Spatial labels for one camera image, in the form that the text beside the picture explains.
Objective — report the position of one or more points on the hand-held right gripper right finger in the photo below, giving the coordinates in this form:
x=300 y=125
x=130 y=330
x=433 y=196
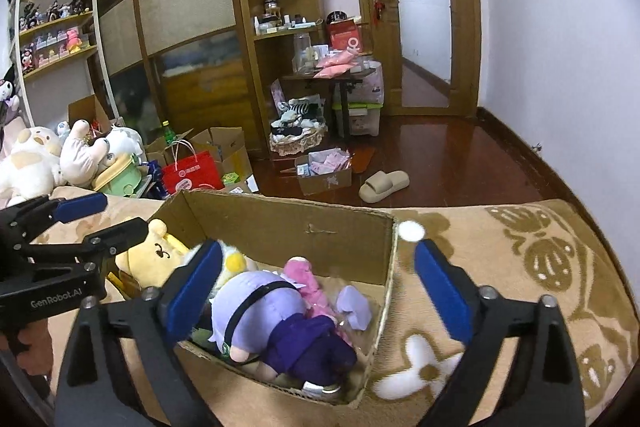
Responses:
x=442 y=292

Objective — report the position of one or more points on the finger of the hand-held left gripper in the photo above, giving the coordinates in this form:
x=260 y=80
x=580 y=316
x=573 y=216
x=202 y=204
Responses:
x=80 y=208
x=120 y=238

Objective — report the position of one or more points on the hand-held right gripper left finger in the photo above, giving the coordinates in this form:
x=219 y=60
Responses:
x=192 y=292

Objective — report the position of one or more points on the yellow bear plush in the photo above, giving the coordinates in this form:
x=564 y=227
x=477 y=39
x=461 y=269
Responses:
x=150 y=254

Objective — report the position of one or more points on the purple doll plush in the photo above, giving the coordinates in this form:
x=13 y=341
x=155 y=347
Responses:
x=260 y=307

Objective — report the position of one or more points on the green yellow plush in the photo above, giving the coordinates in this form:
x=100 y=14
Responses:
x=120 y=177

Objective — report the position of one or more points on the white pink limbed plush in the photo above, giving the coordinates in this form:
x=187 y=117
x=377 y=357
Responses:
x=82 y=154

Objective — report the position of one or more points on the cream patched plush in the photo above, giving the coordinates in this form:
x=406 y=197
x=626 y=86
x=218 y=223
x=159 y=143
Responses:
x=27 y=167

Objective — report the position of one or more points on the tan floral blanket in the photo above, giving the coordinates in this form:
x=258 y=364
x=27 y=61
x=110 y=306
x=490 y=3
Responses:
x=500 y=257

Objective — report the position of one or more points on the white cat plush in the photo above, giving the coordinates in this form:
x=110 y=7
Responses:
x=122 y=141

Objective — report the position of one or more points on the red paper bag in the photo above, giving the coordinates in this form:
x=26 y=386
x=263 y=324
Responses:
x=195 y=174

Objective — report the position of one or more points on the plain brown cardboard box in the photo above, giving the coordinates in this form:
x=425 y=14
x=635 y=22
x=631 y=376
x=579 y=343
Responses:
x=87 y=109

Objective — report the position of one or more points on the magenta plush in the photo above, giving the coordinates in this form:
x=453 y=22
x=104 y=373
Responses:
x=307 y=282

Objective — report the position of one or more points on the green bottle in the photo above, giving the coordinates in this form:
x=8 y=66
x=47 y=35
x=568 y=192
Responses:
x=170 y=133

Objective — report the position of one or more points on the small green box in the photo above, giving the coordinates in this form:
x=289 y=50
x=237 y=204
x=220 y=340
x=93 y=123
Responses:
x=231 y=179

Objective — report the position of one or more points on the beige slipper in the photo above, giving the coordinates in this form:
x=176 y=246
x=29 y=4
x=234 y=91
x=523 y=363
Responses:
x=382 y=187

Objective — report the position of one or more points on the black white plush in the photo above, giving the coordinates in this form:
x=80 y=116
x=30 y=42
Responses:
x=7 y=92

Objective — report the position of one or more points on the open floor cardboard box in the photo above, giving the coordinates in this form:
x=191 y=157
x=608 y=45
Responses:
x=227 y=152

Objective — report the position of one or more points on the row of pink figurines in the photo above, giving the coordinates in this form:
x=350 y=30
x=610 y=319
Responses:
x=60 y=47

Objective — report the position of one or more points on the small cardboard box of packets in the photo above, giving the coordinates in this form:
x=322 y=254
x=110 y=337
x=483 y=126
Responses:
x=325 y=179

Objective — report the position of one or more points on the wicker basket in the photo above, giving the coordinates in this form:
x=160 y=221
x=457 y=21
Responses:
x=297 y=143

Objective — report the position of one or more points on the clear plastic storage box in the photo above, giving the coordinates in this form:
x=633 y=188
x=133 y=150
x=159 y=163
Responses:
x=362 y=122

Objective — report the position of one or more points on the row of dark figurines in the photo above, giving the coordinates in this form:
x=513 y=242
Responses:
x=55 y=13

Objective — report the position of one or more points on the black white striped cloth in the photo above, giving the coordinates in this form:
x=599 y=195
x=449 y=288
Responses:
x=297 y=114

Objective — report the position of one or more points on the dark side table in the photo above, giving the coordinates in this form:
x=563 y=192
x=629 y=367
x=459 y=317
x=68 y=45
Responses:
x=342 y=104

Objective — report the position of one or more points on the pink patterned storage box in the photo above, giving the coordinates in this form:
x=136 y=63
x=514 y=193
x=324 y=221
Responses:
x=370 y=87

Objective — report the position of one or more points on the wooden wardrobe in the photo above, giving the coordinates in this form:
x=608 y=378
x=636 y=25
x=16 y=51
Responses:
x=185 y=7

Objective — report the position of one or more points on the wooden shelf cabinet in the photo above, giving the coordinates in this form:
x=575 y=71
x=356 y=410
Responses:
x=240 y=32

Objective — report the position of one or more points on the pink folded clothes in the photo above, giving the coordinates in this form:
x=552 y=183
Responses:
x=335 y=64

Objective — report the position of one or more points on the clear plastic jar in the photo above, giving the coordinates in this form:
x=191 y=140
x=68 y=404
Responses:
x=301 y=54

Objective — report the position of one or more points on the red gift box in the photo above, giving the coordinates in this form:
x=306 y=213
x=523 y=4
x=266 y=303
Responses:
x=345 y=39

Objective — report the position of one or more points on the row of cosmetic bottles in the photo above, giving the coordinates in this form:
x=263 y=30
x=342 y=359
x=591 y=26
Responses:
x=285 y=22

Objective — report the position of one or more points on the wooden door frame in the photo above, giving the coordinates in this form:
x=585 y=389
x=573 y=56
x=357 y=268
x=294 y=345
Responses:
x=465 y=32

